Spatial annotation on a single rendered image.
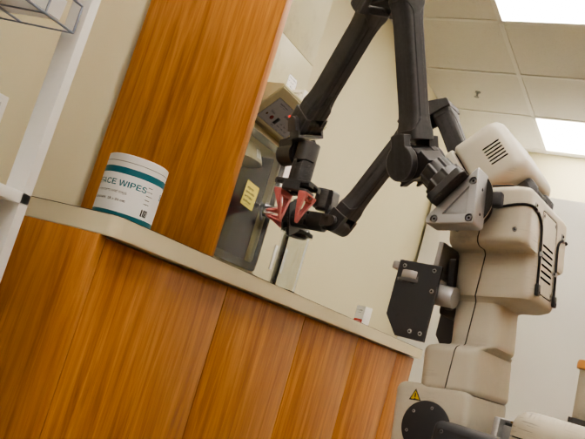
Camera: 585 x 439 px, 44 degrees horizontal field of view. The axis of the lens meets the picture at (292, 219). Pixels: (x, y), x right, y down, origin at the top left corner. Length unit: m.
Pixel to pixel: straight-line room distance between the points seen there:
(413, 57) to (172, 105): 0.88
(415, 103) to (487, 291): 0.41
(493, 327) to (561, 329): 3.33
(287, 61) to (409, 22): 0.85
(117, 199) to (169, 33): 0.89
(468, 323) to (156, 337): 0.65
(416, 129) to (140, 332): 0.69
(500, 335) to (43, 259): 0.91
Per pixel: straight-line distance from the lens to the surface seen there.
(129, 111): 2.28
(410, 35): 1.57
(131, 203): 1.55
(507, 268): 1.54
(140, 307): 1.50
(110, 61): 2.35
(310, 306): 2.07
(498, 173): 1.58
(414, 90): 1.54
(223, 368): 1.81
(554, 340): 4.87
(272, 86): 2.14
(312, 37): 2.49
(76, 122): 2.26
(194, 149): 2.09
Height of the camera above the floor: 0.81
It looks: 9 degrees up
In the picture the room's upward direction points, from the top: 16 degrees clockwise
